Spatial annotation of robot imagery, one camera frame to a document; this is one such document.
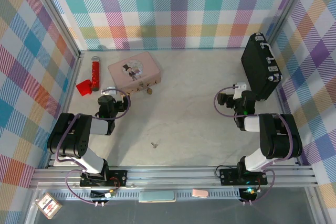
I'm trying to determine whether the pink tin box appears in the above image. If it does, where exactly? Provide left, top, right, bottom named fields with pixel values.
left=108, top=52, right=162, bottom=95

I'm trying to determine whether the red plastic block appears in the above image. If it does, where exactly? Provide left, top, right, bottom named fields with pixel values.
left=76, top=79, right=92, bottom=96

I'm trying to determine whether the red glitter tube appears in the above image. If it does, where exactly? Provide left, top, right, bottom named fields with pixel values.
left=90, top=56, right=102, bottom=92

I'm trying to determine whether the black briefcase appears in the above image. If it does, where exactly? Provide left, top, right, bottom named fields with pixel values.
left=240, top=32, right=284, bottom=102

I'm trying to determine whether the left small circuit board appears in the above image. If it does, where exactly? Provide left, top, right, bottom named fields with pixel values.
left=90, top=188, right=118, bottom=200

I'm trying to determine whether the small circuit board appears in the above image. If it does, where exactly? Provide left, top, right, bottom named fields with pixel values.
left=90, top=188, right=118, bottom=200
left=239, top=187, right=257, bottom=200

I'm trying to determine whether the right small circuit board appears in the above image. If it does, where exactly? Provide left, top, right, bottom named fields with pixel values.
left=239, top=187, right=257, bottom=200

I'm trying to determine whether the pink eraser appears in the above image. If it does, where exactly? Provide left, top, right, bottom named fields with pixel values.
left=192, top=188, right=208, bottom=198

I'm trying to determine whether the grey-blue rectangular block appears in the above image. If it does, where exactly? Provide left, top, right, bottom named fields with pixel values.
left=138, top=190, right=176, bottom=204

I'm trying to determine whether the playing card box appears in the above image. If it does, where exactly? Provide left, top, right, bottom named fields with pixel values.
left=35, top=192, right=63, bottom=219

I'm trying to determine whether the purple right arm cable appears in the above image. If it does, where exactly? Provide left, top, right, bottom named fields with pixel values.
left=214, top=84, right=296, bottom=206

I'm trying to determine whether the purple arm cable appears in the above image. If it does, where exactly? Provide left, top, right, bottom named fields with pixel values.
left=214, top=84, right=296, bottom=206
left=54, top=87, right=131, bottom=206

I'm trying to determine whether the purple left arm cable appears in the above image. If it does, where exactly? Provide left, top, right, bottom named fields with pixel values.
left=54, top=87, right=131, bottom=206

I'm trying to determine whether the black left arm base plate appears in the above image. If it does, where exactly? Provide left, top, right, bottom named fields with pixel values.
left=79, top=169, right=128, bottom=188

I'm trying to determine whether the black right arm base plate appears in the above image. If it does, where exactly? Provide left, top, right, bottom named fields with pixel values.
left=219, top=167, right=268, bottom=186

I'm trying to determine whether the aluminium frame rail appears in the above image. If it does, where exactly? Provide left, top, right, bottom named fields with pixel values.
left=28, top=165, right=320, bottom=189

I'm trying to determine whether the right aluminium corner post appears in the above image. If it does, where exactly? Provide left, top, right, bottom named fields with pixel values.
left=267, top=0, right=313, bottom=49

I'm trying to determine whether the aluminium corner post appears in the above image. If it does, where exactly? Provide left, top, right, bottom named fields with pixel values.
left=26, top=0, right=82, bottom=59
left=267, top=0, right=313, bottom=49

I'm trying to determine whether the left aluminium corner post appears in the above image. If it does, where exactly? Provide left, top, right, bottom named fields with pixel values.
left=26, top=0, right=82, bottom=59

